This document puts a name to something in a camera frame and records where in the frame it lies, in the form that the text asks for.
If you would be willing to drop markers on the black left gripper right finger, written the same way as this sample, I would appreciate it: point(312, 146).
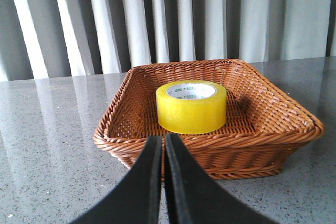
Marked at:
point(194, 197)

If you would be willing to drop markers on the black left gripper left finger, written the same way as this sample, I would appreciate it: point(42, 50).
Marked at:
point(136, 198)

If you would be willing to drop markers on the yellow tape roll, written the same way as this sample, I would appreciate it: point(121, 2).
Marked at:
point(191, 106)

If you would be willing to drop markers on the brown wicker basket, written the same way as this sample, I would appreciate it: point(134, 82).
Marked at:
point(264, 125)

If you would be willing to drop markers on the grey pleated curtain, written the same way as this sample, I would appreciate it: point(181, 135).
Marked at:
point(58, 38)

